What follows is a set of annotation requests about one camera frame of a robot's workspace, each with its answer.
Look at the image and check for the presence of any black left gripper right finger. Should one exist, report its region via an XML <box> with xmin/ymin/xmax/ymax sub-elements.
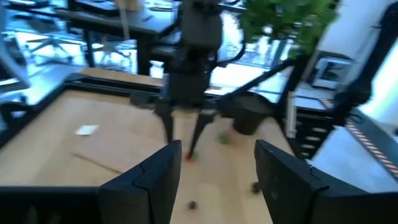
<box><xmin>254</xmin><ymin>139</ymin><xmax>368</xmax><ymax>224</ymax></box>

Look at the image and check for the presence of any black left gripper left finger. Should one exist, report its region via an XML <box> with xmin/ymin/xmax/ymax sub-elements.
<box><xmin>98</xmin><ymin>139</ymin><xmax>183</xmax><ymax>224</ymax></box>

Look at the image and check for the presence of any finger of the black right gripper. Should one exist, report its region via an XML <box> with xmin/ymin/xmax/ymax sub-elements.
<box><xmin>154</xmin><ymin>98</ymin><xmax>175</xmax><ymax>144</ymax></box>
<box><xmin>188</xmin><ymin>108</ymin><xmax>217</xmax><ymax>156</ymax></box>

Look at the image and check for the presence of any red strawberry with green leaves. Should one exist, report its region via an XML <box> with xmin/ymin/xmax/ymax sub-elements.
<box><xmin>183</xmin><ymin>149</ymin><xmax>200</xmax><ymax>163</ymax></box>
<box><xmin>217</xmin><ymin>130</ymin><xmax>236</xmax><ymax>146</ymax></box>

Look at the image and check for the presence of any beige cloth with white tag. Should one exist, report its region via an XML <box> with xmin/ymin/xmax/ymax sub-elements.
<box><xmin>72</xmin><ymin>123</ymin><xmax>170</xmax><ymax>175</ymax></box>

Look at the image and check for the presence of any black plant pot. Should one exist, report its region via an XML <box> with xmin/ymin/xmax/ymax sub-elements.
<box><xmin>231</xmin><ymin>92</ymin><xmax>276</xmax><ymax>136</ymax></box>

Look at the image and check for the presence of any grey bench with striped edge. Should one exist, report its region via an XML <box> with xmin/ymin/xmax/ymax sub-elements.
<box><xmin>310</xmin><ymin>107</ymin><xmax>398</xmax><ymax>194</ymax></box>

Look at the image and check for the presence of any dark grey desk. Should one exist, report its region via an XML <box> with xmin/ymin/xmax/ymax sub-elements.
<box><xmin>54</xmin><ymin>6</ymin><xmax>178</xmax><ymax>77</ymax></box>

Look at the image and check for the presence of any white swivel chair base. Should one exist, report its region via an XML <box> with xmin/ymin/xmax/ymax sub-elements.
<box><xmin>80</xmin><ymin>39</ymin><xmax>132</xmax><ymax>63</ymax></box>
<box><xmin>24</xmin><ymin>36</ymin><xmax>75</xmax><ymax>67</ymax></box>

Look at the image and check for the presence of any green leafy plant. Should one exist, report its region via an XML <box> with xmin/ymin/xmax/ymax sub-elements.
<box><xmin>241</xmin><ymin>0</ymin><xmax>341</xmax><ymax>62</ymax></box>

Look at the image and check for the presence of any black camera gantry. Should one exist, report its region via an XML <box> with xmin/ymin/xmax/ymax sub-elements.
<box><xmin>284</xmin><ymin>0</ymin><xmax>398</xmax><ymax>161</ymax></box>

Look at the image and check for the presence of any white frame office chair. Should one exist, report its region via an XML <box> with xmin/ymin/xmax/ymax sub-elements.
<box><xmin>0</xmin><ymin>0</ymin><xmax>32</xmax><ymax>93</ymax></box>

